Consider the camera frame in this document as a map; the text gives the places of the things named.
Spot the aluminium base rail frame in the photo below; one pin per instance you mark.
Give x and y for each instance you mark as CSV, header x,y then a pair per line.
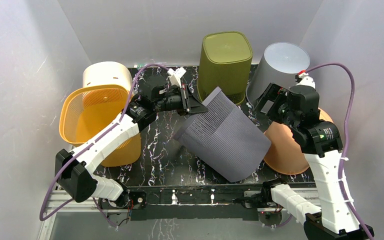
x,y
167,202

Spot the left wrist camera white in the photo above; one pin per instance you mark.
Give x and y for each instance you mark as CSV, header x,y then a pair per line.
x,y
176,75

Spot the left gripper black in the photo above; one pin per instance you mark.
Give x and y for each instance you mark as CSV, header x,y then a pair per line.
x,y
194,106

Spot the yellow mesh basket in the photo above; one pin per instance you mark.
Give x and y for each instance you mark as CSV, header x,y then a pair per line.
x,y
88,110

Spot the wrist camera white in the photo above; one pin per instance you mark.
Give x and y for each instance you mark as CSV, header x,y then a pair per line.
x,y
176,75
303,78

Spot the light grey round bucket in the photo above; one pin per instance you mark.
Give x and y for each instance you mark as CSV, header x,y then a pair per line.
x,y
280,62

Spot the cream bin with orange rim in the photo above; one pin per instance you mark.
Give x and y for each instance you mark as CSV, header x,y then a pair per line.
x,y
107,73

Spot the orange round plastic bucket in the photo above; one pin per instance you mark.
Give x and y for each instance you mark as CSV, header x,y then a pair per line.
x,y
284,155

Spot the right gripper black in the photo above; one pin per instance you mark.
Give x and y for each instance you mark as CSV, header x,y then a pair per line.
x,y
271,100

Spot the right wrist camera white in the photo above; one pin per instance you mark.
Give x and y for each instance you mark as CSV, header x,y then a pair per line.
x,y
303,78

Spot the grey mesh basket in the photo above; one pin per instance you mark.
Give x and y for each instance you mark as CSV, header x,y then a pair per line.
x,y
224,138

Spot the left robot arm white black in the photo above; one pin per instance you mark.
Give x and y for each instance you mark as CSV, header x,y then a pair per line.
x,y
74,170

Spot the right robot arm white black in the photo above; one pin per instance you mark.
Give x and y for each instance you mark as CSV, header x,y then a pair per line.
x,y
335,217

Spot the olive green mesh basket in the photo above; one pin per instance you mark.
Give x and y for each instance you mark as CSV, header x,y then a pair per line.
x,y
225,62

